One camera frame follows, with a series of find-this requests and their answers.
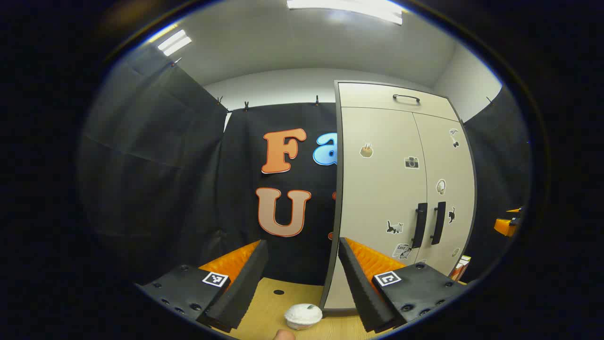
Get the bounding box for long ceiling light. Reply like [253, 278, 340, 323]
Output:
[157, 29, 193, 57]

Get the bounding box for white lidded cup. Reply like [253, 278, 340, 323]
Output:
[284, 304, 323, 330]

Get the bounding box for beige cabinet door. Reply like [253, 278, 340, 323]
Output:
[325, 107, 428, 310]
[413, 113, 476, 277]

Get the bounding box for beige cabinet drawer front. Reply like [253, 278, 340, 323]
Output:
[338, 82, 459, 121]

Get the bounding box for beige double-door shoe cabinet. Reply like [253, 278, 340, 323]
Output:
[321, 80, 477, 312]

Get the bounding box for black door handle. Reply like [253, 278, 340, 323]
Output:
[430, 202, 446, 245]
[411, 203, 428, 249]

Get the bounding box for black backdrop cloth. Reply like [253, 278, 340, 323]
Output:
[78, 45, 531, 286]

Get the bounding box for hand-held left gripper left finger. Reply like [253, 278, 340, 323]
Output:
[134, 239, 269, 333]

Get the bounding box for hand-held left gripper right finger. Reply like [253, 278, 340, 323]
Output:
[338, 237, 468, 333]

